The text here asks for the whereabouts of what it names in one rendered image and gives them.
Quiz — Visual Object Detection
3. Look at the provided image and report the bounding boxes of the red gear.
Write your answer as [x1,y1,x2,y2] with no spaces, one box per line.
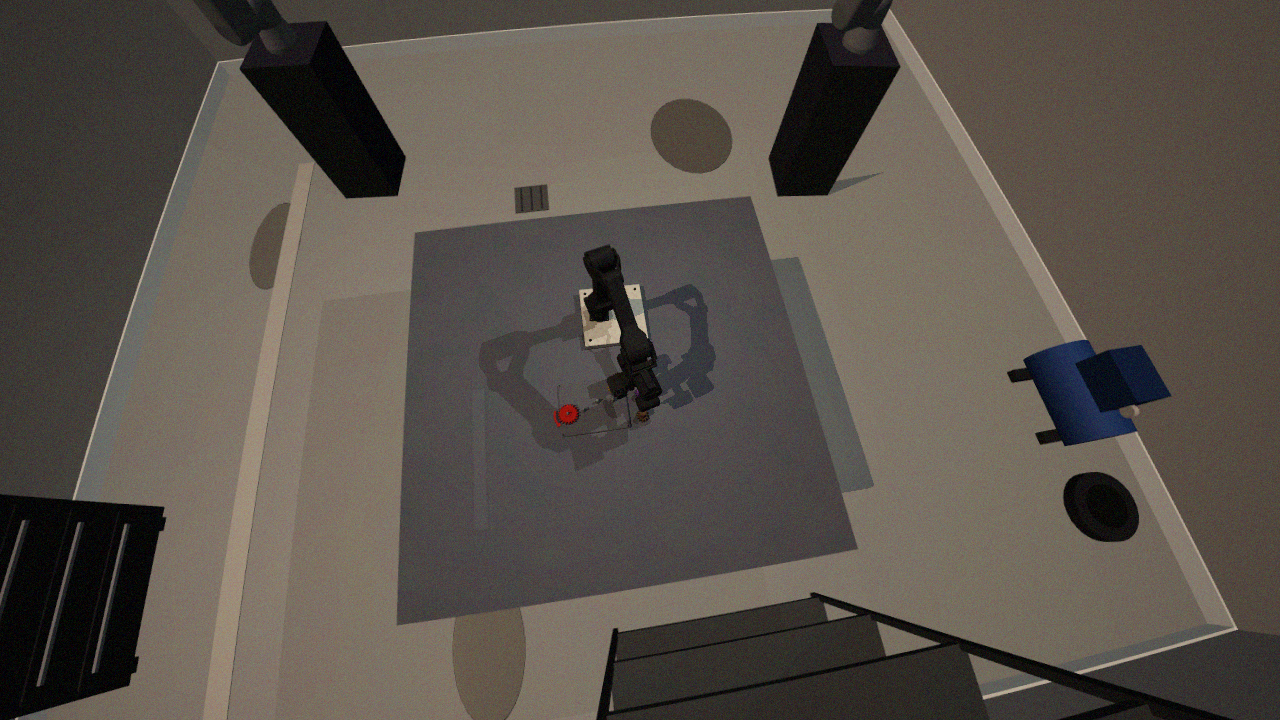
[557,404,579,425]

